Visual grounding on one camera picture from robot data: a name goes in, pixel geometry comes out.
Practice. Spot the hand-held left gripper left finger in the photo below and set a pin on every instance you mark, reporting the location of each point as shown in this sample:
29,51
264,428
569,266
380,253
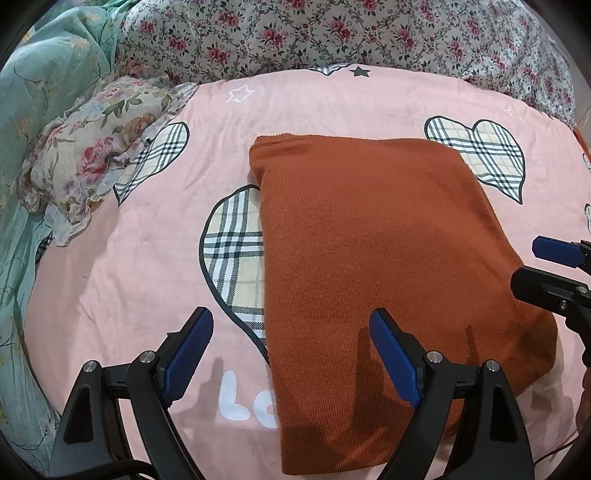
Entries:
187,357

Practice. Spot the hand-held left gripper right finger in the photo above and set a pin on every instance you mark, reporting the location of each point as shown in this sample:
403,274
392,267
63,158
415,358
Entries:
395,360

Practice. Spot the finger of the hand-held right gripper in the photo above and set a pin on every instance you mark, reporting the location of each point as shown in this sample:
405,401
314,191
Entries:
535,284
554,250

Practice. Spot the rust orange knit pants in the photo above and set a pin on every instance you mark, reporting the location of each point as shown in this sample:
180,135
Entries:
369,258

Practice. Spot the pink bedsheet with plaid hearts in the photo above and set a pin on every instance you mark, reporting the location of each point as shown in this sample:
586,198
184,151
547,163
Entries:
138,258

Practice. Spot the beige floral pillow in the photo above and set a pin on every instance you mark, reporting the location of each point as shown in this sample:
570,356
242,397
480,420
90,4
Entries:
101,147

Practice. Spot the green floral sheet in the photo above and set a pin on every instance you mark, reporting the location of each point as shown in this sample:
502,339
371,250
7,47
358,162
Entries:
41,115

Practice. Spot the white quilt with red flowers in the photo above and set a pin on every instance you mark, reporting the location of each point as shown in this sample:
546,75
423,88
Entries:
323,32

